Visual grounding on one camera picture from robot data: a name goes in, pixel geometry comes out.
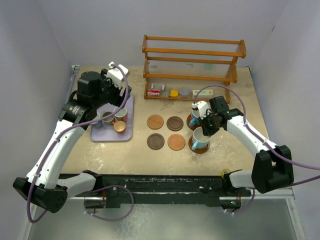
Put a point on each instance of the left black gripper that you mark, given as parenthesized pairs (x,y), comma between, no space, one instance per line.
(118,99)

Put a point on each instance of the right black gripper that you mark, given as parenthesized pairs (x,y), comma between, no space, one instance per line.
(206,130)

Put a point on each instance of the teal mug white inside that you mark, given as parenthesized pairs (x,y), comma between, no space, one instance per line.
(193,118)

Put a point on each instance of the light blue tall mug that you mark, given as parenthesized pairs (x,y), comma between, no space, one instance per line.
(199,140)

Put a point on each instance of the ringed brown wooden coaster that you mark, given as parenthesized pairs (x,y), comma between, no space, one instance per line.
(188,120)

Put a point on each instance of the brown red mug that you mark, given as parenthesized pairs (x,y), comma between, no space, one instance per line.
(121,114)

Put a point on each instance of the dark walnut coaster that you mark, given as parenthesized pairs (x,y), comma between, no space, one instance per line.
(174,123)

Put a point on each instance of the orange terracotta coaster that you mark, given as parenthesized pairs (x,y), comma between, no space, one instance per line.
(176,142)

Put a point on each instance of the orange copper small cup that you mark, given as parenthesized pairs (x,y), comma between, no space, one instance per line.
(119,126)

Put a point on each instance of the light wood coaster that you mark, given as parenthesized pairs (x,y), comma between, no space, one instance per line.
(155,121)

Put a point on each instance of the grey blue mug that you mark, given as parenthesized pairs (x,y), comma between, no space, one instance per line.
(98,124)

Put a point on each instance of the dark brown coaster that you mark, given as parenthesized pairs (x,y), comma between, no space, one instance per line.
(155,141)

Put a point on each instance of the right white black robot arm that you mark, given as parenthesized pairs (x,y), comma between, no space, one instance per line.
(272,168)

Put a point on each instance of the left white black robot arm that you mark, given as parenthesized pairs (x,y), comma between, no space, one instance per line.
(42,185)

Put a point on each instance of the olive green small cup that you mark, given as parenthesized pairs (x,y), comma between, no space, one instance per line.
(109,118)

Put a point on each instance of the red white small box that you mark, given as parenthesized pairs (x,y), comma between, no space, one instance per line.
(153,93)

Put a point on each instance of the green white long box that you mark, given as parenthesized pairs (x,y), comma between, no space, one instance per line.
(205,94)

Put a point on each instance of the yellow small object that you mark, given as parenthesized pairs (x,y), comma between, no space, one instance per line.
(174,93)

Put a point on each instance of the yellow tape roll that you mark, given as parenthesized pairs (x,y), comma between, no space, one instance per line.
(224,172)

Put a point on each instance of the lavender plastic tray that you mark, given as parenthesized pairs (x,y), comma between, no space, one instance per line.
(106,133)

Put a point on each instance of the wooden three-tier shelf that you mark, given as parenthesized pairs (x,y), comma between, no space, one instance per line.
(193,59)

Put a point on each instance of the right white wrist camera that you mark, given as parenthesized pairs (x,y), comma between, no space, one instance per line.
(199,109)

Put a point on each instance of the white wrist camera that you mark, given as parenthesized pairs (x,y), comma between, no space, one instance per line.
(115,75)
(199,109)

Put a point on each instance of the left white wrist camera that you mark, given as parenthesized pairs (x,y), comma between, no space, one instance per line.
(115,75)

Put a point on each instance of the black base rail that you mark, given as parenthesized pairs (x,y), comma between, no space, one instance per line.
(208,190)

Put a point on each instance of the aluminium frame rail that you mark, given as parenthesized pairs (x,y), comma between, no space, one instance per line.
(278,214)

